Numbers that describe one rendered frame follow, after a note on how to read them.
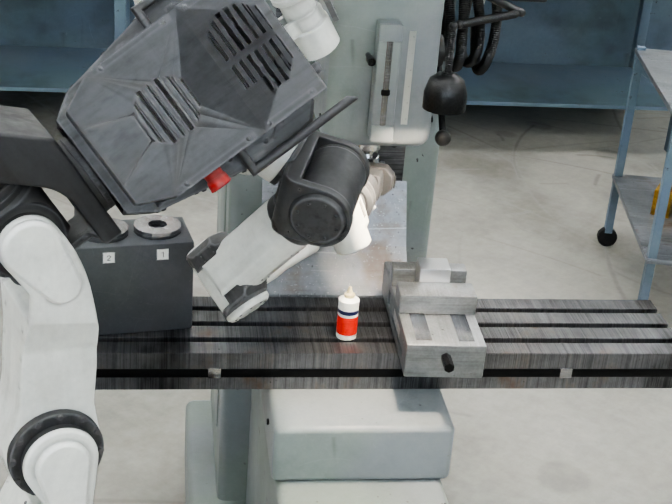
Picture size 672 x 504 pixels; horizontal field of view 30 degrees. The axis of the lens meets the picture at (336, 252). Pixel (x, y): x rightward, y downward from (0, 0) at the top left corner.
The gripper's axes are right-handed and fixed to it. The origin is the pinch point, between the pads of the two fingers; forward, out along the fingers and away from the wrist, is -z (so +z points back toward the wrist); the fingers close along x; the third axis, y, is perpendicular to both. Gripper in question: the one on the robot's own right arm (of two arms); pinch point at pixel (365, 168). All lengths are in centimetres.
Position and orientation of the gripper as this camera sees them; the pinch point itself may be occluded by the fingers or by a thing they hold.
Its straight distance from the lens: 235.9
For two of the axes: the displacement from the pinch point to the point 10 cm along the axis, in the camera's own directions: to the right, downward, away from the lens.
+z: -2.0, 4.0, -9.0
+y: -0.8, 9.1, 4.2
